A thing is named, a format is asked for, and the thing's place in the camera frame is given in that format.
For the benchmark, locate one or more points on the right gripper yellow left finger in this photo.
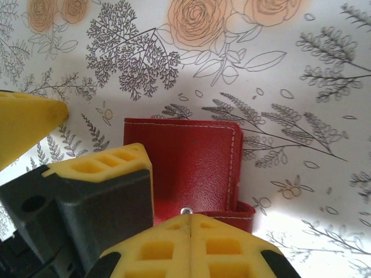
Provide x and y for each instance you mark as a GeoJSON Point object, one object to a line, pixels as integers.
{"type": "Point", "coordinates": [156, 252]}

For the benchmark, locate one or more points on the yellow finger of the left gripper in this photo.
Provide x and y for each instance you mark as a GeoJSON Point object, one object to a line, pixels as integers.
{"type": "Point", "coordinates": [95, 202]}
{"type": "Point", "coordinates": [26, 124]}

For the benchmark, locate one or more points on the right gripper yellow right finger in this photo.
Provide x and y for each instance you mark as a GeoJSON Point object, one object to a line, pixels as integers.
{"type": "Point", "coordinates": [226, 252]}

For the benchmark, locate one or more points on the red leather card holder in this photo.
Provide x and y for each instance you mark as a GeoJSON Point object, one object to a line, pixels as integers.
{"type": "Point", "coordinates": [197, 162]}

